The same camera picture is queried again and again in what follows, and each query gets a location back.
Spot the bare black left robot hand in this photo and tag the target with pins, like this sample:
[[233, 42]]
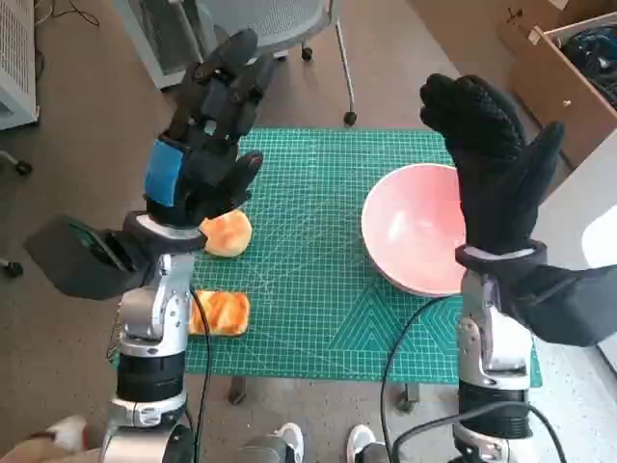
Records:
[[212, 159]]

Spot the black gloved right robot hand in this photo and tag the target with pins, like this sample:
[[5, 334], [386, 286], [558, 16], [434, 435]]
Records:
[[496, 183]]

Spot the round toy bread bun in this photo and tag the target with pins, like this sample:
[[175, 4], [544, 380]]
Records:
[[231, 236]]

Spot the pink bowl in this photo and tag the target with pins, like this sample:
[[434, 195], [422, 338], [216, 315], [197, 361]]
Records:
[[410, 241]]

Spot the rectangular toy bread loaf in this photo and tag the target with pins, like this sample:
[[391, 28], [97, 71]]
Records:
[[226, 311]]

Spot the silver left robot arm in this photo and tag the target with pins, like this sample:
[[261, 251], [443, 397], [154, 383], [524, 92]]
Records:
[[154, 304]]

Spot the plywood crate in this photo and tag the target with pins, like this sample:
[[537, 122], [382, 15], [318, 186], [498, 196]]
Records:
[[554, 96]]

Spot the white rounded plastic object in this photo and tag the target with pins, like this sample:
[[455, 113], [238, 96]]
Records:
[[600, 236]]

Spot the green cutting mat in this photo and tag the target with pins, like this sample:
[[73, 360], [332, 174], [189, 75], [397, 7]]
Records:
[[313, 217]]

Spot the grey metal cabinet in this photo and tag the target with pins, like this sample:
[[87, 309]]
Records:
[[164, 38]]

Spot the grey mesh office chair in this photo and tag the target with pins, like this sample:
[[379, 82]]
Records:
[[270, 19]]

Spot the brown cardboard box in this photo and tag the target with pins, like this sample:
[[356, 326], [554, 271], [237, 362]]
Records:
[[525, 24]]

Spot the black chair caster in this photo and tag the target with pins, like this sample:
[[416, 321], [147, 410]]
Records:
[[13, 268], [21, 167]]

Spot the white perforated appliance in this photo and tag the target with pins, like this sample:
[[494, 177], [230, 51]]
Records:
[[14, 58]]

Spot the black table caster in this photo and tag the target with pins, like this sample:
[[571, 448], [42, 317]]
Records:
[[409, 398], [236, 390]]

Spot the grey white robot right foot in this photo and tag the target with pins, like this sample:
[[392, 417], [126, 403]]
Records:
[[361, 441]]

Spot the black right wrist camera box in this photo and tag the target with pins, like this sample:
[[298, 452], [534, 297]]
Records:
[[569, 308]]

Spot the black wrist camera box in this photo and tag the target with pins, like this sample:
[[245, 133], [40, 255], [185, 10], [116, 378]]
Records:
[[569, 308], [72, 260]]

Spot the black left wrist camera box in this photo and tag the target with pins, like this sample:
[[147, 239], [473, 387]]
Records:
[[72, 260]]

